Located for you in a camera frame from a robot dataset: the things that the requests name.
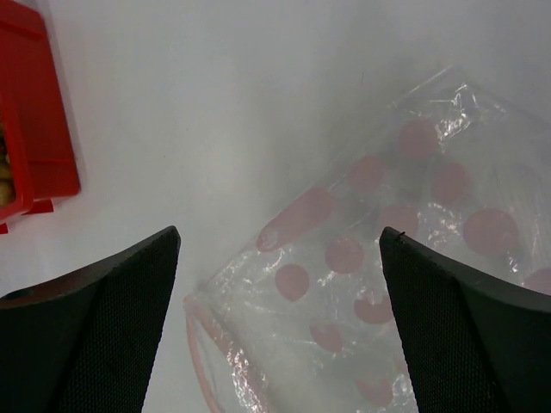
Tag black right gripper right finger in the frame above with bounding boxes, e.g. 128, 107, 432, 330
380, 227, 550, 412

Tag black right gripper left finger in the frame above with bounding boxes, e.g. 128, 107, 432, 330
1, 226, 180, 412

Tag clear zip bag pink dots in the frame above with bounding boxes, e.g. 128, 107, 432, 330
185, 68, 550, 412

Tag red plastic bin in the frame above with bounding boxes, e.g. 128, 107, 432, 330
1, 1, 81, 234

